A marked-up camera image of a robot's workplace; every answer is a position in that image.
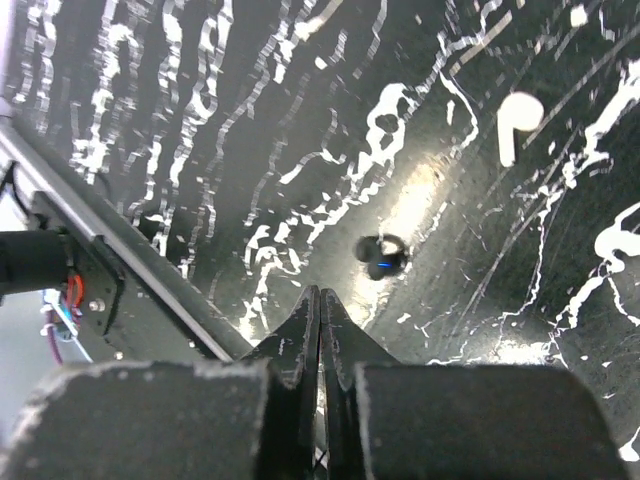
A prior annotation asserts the white earbud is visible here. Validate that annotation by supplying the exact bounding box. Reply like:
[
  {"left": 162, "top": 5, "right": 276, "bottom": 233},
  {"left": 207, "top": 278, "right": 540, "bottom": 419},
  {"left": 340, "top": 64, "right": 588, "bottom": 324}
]
[{"left": 496, "top": 91, "right": 544, "bottom": 168}]

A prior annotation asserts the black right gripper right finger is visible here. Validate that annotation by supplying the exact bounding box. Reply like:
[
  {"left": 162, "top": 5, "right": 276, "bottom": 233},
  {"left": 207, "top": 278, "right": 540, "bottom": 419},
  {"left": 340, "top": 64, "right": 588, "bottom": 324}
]
[{"left": 320, "top": 289, "right": 628, "bottom": 479}]

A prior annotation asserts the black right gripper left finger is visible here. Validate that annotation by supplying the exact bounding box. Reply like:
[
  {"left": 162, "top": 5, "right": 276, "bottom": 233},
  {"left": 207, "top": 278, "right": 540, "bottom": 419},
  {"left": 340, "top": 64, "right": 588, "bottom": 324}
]
[{"left": 1, "top": 287, "right": 320, "bottom": 479}]

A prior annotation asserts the black earbud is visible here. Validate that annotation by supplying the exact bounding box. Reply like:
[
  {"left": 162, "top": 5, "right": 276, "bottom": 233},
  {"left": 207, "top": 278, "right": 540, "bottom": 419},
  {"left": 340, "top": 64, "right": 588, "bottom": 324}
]
[{"left": 354, "top": 234, "right": 409, "bottom": 281}]

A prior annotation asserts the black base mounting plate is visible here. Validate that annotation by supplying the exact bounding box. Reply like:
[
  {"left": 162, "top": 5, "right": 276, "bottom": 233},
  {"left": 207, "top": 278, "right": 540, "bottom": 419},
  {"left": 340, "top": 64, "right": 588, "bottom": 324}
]
[{"left": 1, "top": 119, "right": 250, "bottom": 361}]

